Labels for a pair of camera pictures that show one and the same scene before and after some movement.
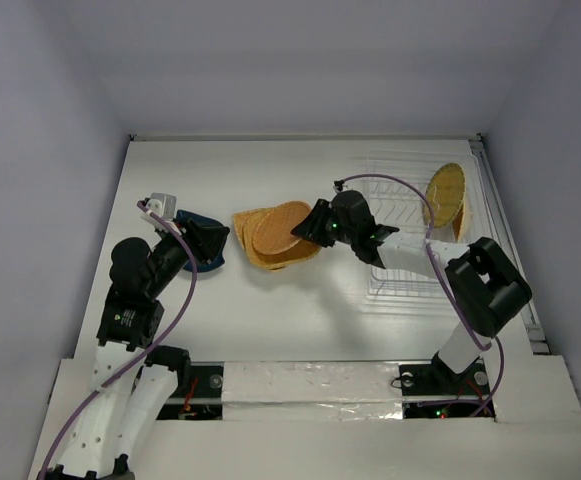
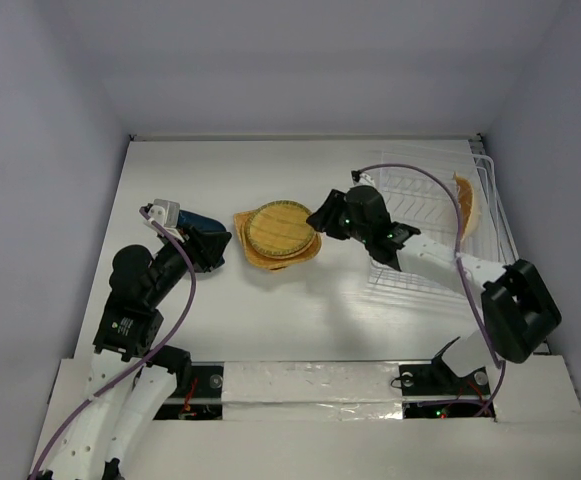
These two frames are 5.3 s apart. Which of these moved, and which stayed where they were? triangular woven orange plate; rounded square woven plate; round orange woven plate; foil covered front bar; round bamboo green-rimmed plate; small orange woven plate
Moved: round bamboo green-rimmed plate; small orange woven plate; round orange woven plate
Stayed: foil covered front bar; triangular woven orange plate; rounded square woven plate
